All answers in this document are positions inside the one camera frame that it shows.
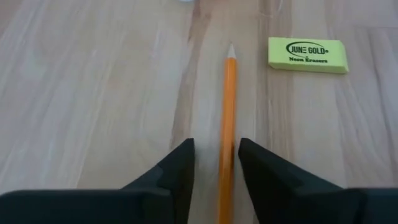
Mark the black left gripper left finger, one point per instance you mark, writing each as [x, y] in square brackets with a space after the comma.
[180, 180]

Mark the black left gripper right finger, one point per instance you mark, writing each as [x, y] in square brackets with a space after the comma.
[280, 199]

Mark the yellow pencil with red eraser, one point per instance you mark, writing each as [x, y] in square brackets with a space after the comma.
[228, 124]

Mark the neon yellow eraser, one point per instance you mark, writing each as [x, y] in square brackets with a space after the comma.
[308, 54]

